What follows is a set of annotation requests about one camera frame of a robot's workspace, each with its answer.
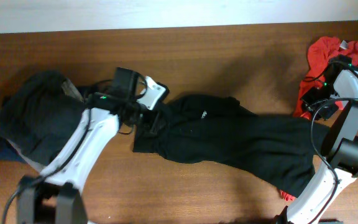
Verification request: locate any black polo shirt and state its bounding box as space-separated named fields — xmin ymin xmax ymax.
xmin=133 ymin=95 xmax=329 ymax=188

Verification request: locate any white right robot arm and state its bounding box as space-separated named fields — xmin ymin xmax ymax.
xmin=273 ymin=65 xmax=358 ymax=224

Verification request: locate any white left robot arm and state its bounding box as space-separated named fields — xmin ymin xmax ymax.
xmin=11 ymin=73 xmax=169 ymax=223

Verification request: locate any red garment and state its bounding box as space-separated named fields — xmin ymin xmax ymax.
xmin=279 ymin=37 xmax=358 ymax=201

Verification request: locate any grey folded garment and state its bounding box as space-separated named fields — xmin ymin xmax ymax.
xmin=0 ymin=80 xmax=84 ymax=172

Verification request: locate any dark folded garment on pile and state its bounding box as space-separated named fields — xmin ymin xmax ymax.
xmin=0 ymin=71 xmax=86 ymax=166

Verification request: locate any navy folded garment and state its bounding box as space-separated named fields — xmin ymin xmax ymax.
xmin=0 ymin=86 xmax=86 ymax=166

